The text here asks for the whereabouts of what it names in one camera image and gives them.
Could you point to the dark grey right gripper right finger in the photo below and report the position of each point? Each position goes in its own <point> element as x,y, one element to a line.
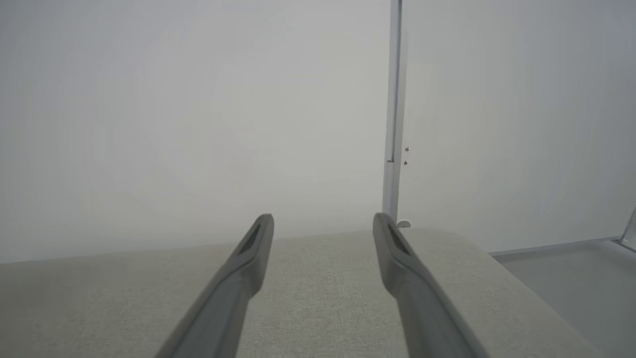
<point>422,308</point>

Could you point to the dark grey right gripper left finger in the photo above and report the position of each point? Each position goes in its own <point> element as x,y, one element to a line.
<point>223,298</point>

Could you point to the round metal post bracket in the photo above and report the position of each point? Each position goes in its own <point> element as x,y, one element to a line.
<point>404,224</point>

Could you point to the grey metal post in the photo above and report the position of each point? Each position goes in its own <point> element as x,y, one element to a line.
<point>395,99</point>

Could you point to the metal partition frame corner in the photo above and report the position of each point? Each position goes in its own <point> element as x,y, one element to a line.
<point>629,233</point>

